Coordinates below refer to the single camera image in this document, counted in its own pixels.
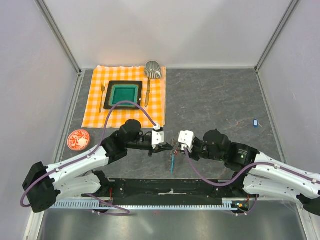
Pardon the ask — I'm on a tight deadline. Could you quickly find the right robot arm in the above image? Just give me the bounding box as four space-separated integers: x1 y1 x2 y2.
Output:
178 129 320 216

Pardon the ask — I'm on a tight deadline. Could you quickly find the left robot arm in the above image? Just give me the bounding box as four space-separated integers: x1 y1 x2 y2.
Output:
20 119 173 213

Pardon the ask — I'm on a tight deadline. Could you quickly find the orange white checkered cloth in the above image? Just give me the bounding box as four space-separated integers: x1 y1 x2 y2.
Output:
82 65 167 129

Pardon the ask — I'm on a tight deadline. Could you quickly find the gold knife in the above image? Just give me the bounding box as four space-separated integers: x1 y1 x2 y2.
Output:
144 78 151 107

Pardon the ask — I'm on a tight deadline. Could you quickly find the black green square plate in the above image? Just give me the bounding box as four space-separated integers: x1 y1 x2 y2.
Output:
103 80 143 110

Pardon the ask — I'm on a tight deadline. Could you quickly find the blue tag key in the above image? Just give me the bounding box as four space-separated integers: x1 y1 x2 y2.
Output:
252 119 262 128

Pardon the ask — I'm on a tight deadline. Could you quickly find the red white patterned bowl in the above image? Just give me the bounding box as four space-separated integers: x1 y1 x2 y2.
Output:
66 129 91 152

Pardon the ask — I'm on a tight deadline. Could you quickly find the grey striped mug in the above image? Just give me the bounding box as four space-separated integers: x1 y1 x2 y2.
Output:
144 61 162 79

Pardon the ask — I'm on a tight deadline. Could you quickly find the gold fork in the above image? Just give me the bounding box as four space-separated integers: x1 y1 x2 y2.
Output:
99 83 106 113

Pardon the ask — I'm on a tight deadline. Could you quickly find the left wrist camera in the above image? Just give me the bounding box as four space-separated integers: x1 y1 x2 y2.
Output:
151 123 165 149

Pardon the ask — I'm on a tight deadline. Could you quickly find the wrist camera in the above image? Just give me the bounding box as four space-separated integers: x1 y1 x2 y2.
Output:
151 123 165 149
178 130 195 153

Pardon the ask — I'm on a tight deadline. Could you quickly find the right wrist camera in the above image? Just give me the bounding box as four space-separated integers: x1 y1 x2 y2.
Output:
178 130 195 153

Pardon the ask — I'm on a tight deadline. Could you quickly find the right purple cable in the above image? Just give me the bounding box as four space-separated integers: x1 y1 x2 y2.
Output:
184 147 320 217

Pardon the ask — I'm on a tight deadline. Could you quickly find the purple cable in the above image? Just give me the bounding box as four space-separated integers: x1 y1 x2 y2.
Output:
19 100 161 216
184 147 320 217

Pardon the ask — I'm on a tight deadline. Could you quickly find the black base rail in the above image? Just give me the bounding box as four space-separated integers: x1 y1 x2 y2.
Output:
94 178 248 206

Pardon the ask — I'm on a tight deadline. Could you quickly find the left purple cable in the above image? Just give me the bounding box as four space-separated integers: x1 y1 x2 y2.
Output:
19 100 161 216

